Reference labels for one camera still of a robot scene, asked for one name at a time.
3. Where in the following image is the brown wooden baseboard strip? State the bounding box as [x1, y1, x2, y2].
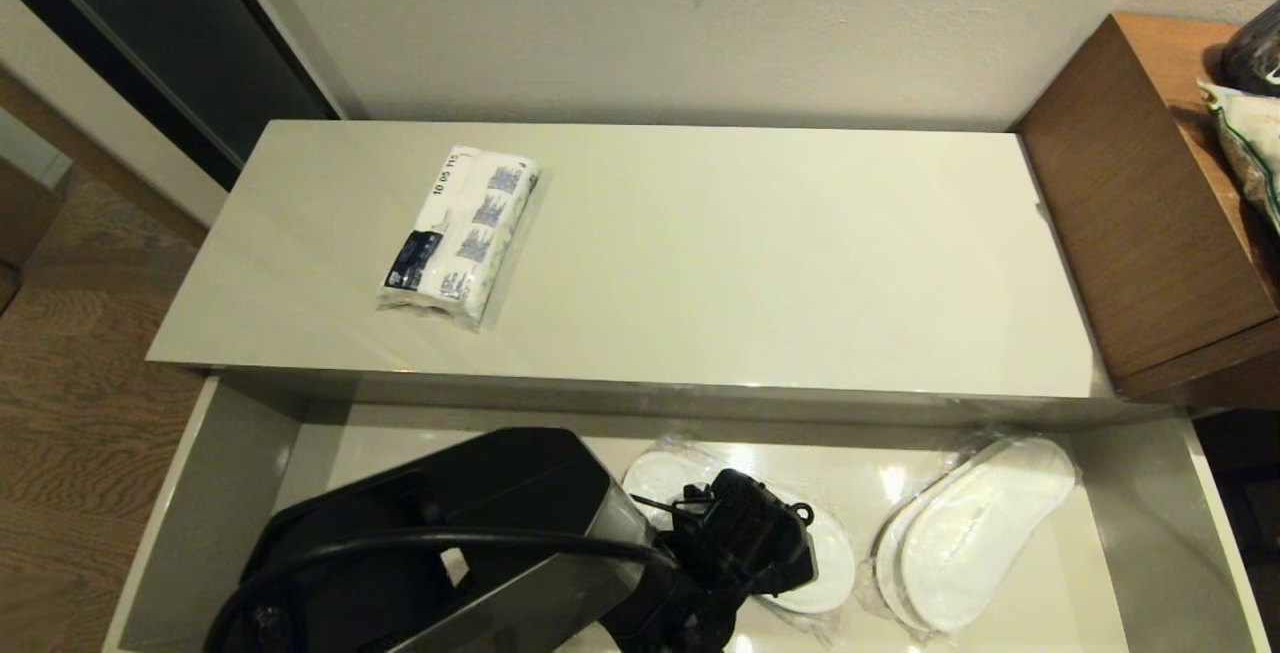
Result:
[0, 68, 208, 249]

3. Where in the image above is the dark door panel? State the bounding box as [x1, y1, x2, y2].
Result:
[0, 0, 341, 192]

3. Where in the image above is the white disposable slipper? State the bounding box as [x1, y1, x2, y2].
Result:
[872, 508, 916, 631]
[900, 436, 1079, 632]
[622, 448, 858, 618]

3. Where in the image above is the glossy white drawer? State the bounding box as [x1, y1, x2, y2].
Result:
[100, 373, 1271, 653]

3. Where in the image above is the white bag green edge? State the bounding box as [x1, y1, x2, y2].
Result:
[1198, 81, 1280, 239]

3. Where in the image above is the brown box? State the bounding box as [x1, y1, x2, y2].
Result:
[0, 161, 63, 274]

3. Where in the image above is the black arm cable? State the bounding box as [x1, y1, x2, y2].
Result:
[205, 528, 681, 653]

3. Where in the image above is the glossy white cabinet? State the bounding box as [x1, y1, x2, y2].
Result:
[148, 120, 1131, 429]

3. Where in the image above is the white tissue pack blue print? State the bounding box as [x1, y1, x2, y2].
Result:
[377, 144, 541, 331]

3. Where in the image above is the white door frame strip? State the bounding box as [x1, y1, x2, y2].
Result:
[210, 0, 366, 121]

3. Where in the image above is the brown wooden side table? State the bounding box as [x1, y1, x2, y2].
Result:
[1010, 13, 1280, 412]

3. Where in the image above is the dark plastic bag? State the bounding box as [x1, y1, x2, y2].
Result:
[1218, 1, 1280, 99]

